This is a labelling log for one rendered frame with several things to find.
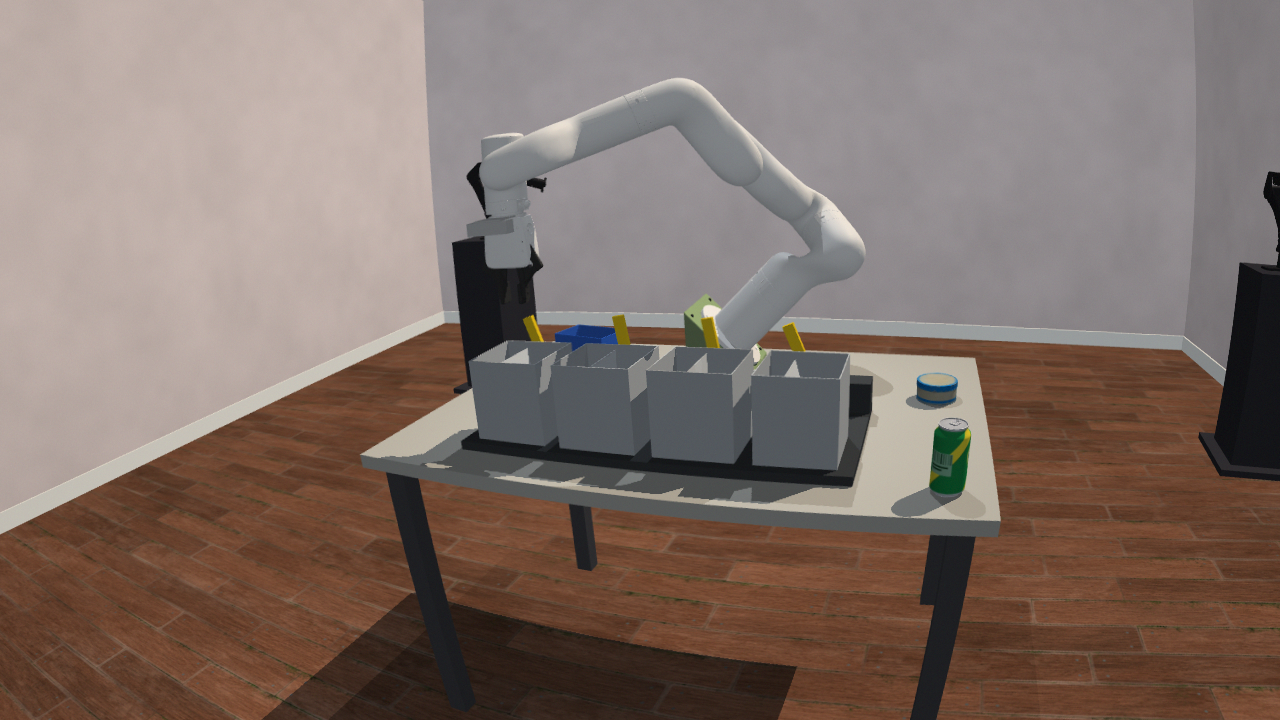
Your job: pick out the blue open bin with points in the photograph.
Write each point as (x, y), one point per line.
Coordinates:
(592, 334)

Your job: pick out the green drink can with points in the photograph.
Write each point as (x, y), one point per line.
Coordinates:
(950, 457)

